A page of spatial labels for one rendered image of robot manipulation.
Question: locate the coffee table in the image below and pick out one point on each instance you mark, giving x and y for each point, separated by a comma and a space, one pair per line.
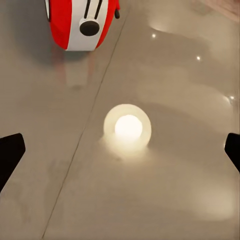
125, 142

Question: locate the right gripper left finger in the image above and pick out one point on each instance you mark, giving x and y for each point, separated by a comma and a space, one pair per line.
12, 149

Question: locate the radio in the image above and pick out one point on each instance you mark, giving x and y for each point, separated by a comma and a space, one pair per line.
80, 25

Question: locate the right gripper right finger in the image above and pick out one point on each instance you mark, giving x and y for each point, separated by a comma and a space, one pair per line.
232, 148

